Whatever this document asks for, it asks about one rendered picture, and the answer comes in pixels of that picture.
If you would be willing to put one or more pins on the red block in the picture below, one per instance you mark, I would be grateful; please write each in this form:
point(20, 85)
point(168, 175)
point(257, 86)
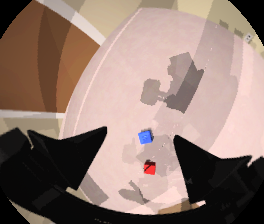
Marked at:
point(149, 168)

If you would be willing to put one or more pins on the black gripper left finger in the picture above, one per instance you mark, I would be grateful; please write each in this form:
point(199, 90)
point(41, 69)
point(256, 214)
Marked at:
point(73, 156)

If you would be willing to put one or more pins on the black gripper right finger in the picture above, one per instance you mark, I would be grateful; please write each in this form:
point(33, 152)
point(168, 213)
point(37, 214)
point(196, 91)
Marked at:
point(203, 171)

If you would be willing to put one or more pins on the blue toy building block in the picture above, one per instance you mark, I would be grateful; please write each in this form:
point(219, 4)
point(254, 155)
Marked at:
point(145, 137)

